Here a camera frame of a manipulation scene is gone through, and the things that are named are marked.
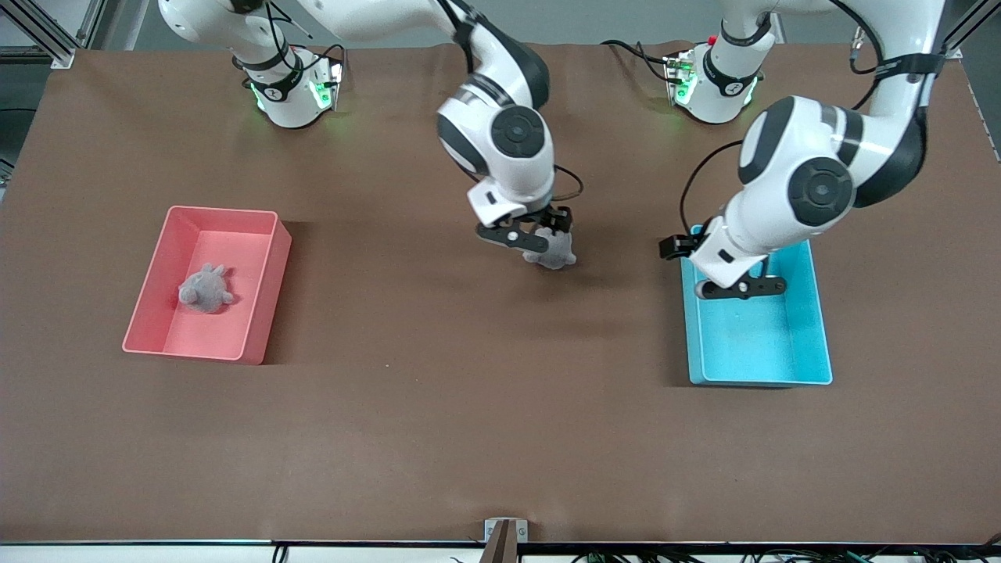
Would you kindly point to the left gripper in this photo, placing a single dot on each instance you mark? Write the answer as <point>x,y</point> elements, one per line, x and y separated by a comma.
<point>674,247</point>

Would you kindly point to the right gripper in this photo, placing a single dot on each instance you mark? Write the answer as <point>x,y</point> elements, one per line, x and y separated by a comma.
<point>557,218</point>

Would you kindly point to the grey plush toy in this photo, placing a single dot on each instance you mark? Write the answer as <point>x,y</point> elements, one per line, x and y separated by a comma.
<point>205,291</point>
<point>555,254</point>

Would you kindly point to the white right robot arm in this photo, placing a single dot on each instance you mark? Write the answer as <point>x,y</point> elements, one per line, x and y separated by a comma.
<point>516,129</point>

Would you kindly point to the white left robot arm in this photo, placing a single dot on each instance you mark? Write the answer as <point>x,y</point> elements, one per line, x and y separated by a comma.
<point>821,190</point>

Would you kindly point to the blue plastic box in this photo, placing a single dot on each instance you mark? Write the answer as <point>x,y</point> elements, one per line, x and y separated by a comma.
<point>751,344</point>

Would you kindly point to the pink plastic box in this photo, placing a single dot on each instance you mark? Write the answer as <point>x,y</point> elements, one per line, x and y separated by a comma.
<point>211,336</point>

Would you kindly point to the brown table mat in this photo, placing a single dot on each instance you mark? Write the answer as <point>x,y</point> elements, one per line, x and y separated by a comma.
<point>500,407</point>

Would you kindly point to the metal connector bracket green light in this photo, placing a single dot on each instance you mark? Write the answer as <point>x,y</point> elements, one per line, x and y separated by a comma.
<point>679,78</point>
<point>327,86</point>

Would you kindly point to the small metal bracket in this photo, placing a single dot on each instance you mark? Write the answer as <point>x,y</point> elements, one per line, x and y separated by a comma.
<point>521,532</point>

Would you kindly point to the brown narrow post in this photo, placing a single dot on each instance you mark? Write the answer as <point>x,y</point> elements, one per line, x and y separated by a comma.
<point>500,549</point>

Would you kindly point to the aluminium frame profile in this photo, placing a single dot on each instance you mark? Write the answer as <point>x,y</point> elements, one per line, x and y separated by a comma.
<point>62,56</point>
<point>951,50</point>

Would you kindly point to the table edge rail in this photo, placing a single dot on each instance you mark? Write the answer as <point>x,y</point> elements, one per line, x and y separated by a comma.
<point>156,555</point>

